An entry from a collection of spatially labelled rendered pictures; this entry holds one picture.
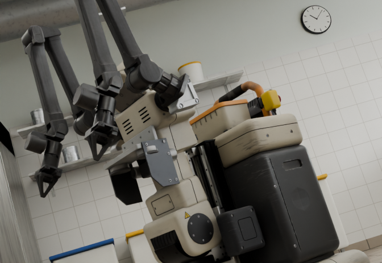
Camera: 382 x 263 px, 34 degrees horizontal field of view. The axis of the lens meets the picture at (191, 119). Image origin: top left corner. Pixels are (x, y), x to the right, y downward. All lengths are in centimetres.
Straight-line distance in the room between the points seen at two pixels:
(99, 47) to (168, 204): 58
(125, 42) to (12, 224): 328
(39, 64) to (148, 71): 53
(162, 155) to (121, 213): 393
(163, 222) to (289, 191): 44
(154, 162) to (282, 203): 45
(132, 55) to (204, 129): 53
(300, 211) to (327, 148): 422
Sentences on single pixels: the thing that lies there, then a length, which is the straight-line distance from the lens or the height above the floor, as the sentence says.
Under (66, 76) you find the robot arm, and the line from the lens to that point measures 239.
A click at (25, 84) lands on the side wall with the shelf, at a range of 631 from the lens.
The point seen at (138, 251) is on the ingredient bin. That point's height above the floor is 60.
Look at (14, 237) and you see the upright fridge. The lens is 512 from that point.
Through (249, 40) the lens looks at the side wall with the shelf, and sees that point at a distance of 651.
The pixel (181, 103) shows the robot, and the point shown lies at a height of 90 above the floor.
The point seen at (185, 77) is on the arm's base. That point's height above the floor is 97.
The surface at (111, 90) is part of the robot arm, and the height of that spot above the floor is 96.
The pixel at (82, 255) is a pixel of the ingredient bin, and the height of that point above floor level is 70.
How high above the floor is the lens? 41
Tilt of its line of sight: 12 degrees up
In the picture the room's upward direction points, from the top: 17 degrees counter-clockwise
